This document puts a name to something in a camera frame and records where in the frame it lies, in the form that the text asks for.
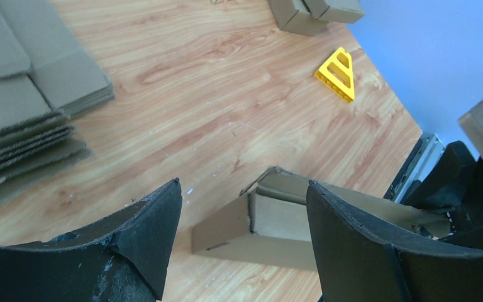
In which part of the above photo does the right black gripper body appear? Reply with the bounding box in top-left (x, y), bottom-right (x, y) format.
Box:
top-left (403, 141), bottom-right (483, 250)

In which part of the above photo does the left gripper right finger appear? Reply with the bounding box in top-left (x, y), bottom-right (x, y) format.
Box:
top-left (306, 181), bottom-right (483, 301)

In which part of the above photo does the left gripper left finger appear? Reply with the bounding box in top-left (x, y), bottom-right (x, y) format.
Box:
top-left (0, 179), bottom-right (182, 301)

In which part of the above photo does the brown cardboard box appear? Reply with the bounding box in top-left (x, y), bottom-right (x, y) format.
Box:
top-left (191, 166), bottom-right (450, 271)

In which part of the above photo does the low right cardboard box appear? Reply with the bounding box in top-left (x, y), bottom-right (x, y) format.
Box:
top-left (304, 0), bottom-right (365, 24)

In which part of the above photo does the front flat cardboard box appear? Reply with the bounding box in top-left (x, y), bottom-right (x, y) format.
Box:
top-left (267, 0), bottom-right (328, 36)

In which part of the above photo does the stack of flat cardboard sheets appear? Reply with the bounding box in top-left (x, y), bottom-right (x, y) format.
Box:
top-left (0, 1), bottom-right (114, 204)

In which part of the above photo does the aluminium frame rail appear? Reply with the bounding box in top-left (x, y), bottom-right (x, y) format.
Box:
top-left (384, 133), bottom-right (445, 203)

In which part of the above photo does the yellow plastic triangle frame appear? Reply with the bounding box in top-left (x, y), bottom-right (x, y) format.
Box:
top-left (314, 47), bottom-right (355, 103)

